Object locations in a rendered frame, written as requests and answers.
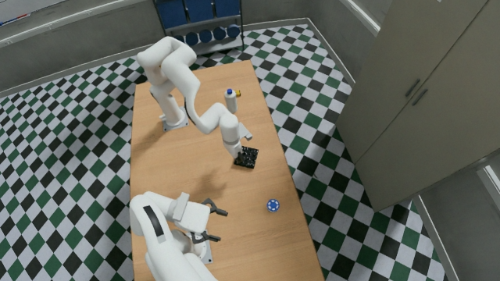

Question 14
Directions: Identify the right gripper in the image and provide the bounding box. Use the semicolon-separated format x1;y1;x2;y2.
174;197;228;244

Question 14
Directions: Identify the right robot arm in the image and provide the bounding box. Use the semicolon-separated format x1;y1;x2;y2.
130;191;218;281

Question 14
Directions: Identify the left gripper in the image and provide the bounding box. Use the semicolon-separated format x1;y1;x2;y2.
223;141;245;163

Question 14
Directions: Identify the white plastic bottle with blue cap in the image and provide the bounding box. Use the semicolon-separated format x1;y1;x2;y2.
224;88;238;113

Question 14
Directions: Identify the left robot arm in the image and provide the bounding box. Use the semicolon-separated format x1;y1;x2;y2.
137;37;253;145

